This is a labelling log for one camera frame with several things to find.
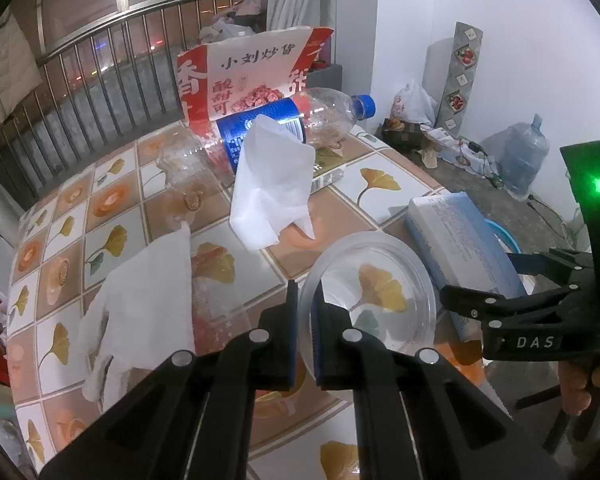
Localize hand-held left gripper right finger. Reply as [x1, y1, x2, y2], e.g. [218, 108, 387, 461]
[312, 285, 566, 480]

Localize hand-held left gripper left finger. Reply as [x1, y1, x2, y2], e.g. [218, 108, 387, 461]
[37, 279, 301, 480]

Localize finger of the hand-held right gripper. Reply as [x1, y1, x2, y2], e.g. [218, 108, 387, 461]
[439, 283, 589, 329]
[505, 246, 595, 282]

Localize blue mesh basket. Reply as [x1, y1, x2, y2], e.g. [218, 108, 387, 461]
[482, 219, 522, 256]

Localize blue and white tissue pack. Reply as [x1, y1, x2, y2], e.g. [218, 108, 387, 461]
[405, 191, 526, 341]

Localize clear round plastic container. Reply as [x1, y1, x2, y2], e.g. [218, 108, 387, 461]
[297, 231, 438, 406]

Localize white tissue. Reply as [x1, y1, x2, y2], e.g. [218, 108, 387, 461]
[77, 221, 197, 403]
[229, 114, 317, 252]

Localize clear bottle with blue label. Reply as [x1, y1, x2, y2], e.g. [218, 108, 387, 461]
[157, 86, 377, 196]

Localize person's right hand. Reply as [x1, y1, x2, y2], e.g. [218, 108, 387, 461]
[557, 355, 600, 418]

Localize black stand legs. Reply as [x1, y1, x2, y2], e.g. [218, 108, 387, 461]
[516, 385, 568, 456]

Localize large blue water jug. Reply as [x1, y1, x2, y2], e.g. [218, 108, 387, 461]
[497, 114, 551, 197]

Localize ginkgo patterned tablecloth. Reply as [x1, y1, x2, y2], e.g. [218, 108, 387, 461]
[5, 120, 491, 480]

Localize small white carton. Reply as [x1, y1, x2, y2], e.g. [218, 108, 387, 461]
[309, 166, 346, 194]

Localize grey patterned panel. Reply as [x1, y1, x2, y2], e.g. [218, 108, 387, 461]
[432, 21, 485, 136]

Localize white plastic bag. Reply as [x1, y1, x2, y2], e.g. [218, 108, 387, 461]
[387, 79, 438, 126]

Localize dark grey cabinet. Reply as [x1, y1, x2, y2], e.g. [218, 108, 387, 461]
[305, 62, 343, 93]

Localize red white snack bag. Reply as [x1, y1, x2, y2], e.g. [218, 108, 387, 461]
[176, 25, 335, 133]

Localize pile of clothes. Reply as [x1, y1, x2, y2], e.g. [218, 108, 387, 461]
[197, 0, 271, 43]

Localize metal railing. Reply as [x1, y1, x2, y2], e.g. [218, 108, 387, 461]
[0, 0, 271, 206]

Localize beige padded coat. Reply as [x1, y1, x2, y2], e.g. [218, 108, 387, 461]
[0, 7, 43, 128]

